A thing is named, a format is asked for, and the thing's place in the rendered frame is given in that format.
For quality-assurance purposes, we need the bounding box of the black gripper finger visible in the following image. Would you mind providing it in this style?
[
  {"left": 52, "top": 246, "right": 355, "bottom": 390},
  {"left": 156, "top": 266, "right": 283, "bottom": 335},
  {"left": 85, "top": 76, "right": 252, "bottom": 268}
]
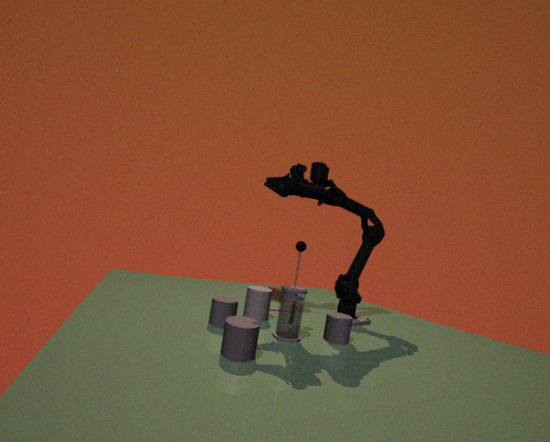
[
  {"left": 266, "top": 173, "right": 290, "bottom": 192},
  {"left": 264, "top": 182, "right": 282, "bottom": 195}
]

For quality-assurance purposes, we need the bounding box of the glass coffee press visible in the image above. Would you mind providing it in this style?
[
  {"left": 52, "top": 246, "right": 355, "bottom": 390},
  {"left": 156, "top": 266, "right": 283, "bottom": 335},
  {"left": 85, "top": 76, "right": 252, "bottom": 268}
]
[{"left": 273, "top": 241, "right": 307, "bottom": 343}]

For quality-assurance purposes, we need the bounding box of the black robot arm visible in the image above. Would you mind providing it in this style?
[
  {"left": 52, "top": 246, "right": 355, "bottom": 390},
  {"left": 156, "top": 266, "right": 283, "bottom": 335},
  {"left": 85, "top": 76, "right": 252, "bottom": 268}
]
[{"left": 290, "top": 162, "right": 384, "bottom": 319}]

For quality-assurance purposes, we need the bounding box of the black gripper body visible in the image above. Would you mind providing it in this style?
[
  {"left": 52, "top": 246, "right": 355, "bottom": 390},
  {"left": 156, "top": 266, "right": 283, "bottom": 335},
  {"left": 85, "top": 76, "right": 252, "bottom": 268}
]
[{"left": 281, "top": 172, "right": 311, "bottom": 198}]

